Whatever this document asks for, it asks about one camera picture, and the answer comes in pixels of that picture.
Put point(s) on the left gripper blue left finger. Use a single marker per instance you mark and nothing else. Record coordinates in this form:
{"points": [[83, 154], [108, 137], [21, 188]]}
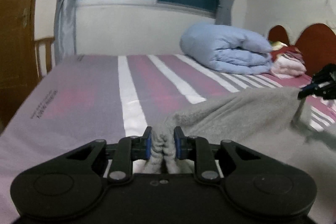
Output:
{"points": [[125, 152]]}

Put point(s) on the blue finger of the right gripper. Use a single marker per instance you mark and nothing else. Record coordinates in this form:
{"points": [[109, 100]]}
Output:
{"points": [[309, 90]]}

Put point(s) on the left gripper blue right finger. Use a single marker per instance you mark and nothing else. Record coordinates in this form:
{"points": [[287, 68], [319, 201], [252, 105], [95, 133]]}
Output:
{"points": [[198, 150]]}

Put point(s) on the grey fleece pants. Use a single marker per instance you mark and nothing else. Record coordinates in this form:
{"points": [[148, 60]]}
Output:
{"points": [[271, 121]]}

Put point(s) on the pink folded blanket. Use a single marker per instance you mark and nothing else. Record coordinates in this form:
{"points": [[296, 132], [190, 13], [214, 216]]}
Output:
{"points": [[287, 68]]}

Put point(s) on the red wooden headboard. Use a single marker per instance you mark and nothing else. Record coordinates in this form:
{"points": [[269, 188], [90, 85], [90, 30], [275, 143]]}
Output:
{"points": [[317, 45]]}

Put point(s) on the red patterned cloth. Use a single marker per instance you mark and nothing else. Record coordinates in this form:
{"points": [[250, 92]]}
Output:
{"points": [[280, 48]]}

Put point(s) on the striped pink grey bed sheet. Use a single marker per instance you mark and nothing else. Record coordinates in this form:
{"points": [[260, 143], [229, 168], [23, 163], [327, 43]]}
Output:
{"points": [[110, 97]]}

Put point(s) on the folded light blue duvet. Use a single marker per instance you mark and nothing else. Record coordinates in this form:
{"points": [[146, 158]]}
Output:
{"points": [[227, 49]]}

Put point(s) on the wooden chair by door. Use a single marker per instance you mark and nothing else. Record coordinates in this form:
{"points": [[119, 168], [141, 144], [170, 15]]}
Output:
{"points": [[47, 43]]}

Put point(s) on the left grey curtain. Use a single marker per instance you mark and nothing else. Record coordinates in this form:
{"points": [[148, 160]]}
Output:
{"points": [[64, 29]]}

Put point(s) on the brown wooden door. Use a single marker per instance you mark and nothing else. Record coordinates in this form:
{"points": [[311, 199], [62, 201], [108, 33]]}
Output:
{"points": [[19, 73]]}

